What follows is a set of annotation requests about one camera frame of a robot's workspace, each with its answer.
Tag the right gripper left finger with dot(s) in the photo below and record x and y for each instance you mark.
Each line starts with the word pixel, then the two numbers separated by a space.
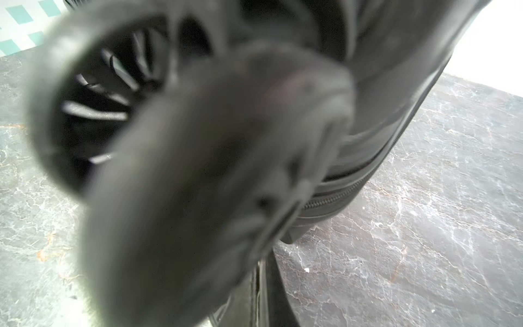
pixel 241 308

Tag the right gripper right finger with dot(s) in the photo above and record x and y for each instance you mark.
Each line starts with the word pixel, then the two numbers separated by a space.
pixel 275 308

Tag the black hard-shell suitcase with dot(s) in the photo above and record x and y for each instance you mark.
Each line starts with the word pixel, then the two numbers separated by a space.
pixel 201 133

